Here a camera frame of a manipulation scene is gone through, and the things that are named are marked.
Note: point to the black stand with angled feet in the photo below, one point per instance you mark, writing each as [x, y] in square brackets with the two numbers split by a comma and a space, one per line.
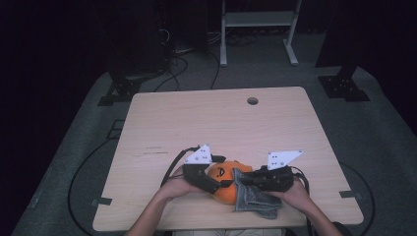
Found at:
[121, 91]

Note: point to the person's left hand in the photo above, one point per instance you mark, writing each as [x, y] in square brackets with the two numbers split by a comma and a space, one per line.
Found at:
[177, 188]

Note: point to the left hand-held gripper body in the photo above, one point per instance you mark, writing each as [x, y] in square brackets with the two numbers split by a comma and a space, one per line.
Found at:
[200, 156]

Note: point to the orange plush toy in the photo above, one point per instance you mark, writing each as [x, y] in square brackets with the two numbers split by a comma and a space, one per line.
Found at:
[226, 196]

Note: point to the grey tape strip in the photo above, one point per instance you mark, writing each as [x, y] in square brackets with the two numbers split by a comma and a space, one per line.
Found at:
[103, 201]
[350, 195]

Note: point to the white metal stand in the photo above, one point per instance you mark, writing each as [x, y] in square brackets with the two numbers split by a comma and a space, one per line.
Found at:
[257, 19]

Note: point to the black stand with flat base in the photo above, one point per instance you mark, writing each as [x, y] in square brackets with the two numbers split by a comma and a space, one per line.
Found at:
[344, 87]

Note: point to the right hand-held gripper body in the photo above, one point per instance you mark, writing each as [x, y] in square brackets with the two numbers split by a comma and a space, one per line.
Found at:
[278, 159]

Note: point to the grey fluffy towel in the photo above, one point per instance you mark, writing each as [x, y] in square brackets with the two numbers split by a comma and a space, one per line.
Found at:
[254, 203]

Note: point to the person's right hand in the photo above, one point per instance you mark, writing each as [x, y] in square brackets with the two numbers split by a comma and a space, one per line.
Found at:
[295, 198]

